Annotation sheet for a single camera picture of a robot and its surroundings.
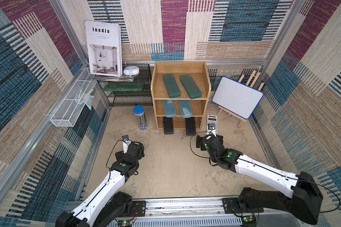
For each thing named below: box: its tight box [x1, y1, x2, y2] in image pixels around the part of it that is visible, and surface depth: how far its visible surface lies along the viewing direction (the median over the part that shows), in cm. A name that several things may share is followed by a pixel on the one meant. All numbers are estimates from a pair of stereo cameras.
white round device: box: [122, 65, 140, 76], surface depth 89 cm
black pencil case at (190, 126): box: [185, 116, 197, 136], surface depth 103 cm
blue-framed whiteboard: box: [212, 76, 265, 120], surface depth 98 cm
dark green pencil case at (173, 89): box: [162, 73, 182, 98], surface depth 88 cm
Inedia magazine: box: [84, 19, 123, 78], surface depth 79 cm
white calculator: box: [206, 114, 219, 135], surface depth 110 cm
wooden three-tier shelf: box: [150, 61, 212, 130], surface depth 93 cm
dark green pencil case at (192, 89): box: [179, 74, 203, 100], surface depth 86 cm
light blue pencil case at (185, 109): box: [178, 99, 193, 119], surface depth 94 cm
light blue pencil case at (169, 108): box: [162, 99, 177, 118], surface depth 96 cm
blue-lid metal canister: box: [133, 104, 149, 131], surface depth 94 cm
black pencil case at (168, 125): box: [162, 116, 174, 135], surface depth 104 cm
